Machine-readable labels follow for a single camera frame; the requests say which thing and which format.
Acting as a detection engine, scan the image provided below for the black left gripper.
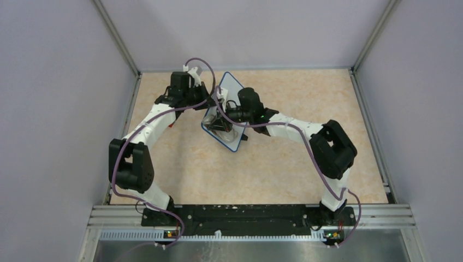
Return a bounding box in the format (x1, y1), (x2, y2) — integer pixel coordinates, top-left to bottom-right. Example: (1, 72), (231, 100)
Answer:
(183, 81), (217, 111)

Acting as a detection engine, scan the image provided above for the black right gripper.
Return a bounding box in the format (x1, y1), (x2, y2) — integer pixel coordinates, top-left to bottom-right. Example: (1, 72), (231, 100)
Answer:
(207, 102), (252, 134)

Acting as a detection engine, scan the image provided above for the blue framed whiteboard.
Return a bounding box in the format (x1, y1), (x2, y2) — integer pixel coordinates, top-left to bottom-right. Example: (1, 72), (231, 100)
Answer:
(201, 72), (247, 152)

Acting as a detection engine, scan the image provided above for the grey transparent eraser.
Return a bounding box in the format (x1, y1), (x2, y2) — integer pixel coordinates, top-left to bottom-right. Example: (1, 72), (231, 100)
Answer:
(210, 129), (238, 144)

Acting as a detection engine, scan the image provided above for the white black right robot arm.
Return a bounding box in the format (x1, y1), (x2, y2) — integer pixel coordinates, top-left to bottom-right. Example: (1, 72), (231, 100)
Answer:
(206, 87), (358, 227)

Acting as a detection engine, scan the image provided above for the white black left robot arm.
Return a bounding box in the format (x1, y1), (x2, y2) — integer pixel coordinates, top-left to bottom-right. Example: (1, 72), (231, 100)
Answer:
(109, 69), (209, 226)

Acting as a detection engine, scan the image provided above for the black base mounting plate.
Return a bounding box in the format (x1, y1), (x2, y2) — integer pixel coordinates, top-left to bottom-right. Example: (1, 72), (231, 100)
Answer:
(141, 204), (356, 236)

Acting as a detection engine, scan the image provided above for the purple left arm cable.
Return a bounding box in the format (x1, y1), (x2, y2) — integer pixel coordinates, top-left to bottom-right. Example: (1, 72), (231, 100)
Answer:
(110, 57), (217, 250)

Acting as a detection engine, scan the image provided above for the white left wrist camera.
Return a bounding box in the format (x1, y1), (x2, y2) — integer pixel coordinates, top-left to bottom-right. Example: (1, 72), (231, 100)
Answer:
(183, 65), (203, 87)

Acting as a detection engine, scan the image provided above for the aluminium front rail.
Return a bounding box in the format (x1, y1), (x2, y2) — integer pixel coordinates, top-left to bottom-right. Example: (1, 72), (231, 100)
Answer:
(87, 204), (417, 229)

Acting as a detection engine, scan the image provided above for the white cable duct strip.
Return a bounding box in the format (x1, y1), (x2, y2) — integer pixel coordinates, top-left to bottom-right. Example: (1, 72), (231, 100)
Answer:
(99, 229), (327, 242)

